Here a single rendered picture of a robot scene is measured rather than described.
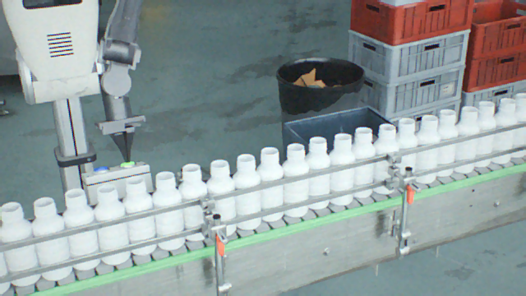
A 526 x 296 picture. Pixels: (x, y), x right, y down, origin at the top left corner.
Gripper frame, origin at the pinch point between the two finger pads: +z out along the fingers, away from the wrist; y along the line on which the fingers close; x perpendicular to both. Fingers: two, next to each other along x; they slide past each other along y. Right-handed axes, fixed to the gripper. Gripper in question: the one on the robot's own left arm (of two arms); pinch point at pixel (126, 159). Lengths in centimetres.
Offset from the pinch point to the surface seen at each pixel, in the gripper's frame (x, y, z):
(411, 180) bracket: -26, 56, 14
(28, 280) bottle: -15.1, -25.1, 17.1
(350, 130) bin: 41, 80, 11
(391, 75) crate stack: 166, 180, 7
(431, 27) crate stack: 162, 207, -16
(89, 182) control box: -3.9, -9.2, 2.7
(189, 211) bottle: -16.8, 7.9, 11.0
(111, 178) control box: -4.0, -4.7, 2.8
